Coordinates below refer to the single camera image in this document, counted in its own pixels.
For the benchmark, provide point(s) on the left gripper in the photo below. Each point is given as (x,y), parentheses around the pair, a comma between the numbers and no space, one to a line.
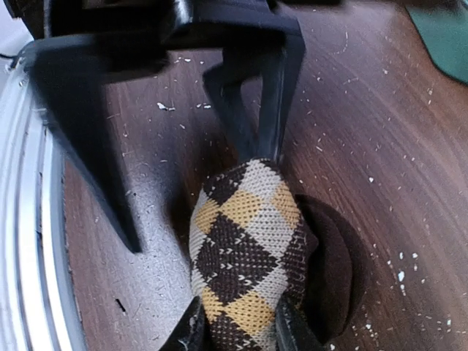
(173,25)

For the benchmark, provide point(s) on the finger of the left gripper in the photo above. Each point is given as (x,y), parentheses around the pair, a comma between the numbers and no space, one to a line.
(84,139)
(263,102)

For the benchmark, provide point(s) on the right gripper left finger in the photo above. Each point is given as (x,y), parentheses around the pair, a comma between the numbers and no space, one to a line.
(188,335)

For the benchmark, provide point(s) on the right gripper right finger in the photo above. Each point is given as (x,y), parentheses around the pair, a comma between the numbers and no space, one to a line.
(292,331)

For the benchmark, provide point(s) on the brown argyle sock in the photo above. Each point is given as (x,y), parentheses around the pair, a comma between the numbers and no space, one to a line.
(252,241)

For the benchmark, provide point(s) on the green compartment tray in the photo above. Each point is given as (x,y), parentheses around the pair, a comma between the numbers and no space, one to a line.
(443,31)

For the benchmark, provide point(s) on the aluminium front rail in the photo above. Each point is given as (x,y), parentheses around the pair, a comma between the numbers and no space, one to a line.
(38,305)

